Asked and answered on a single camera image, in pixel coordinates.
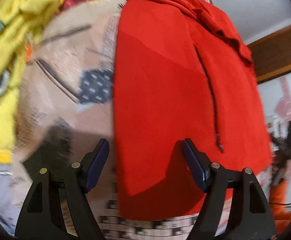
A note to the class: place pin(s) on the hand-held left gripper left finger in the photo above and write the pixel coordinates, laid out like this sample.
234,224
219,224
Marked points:
99,160

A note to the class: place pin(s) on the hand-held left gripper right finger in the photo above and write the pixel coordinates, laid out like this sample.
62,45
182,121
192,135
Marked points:
194,165

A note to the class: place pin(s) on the red zip jacket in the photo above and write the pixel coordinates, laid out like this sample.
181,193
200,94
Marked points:
165,92

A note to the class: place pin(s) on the wooden wardrobe with heart door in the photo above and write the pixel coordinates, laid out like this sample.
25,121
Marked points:
280,52

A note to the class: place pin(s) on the bed with printed sheet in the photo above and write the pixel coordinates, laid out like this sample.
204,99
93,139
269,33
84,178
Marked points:
68,55

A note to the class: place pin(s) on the yellow printed blanket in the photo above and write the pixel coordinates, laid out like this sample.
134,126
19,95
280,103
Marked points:
8,55

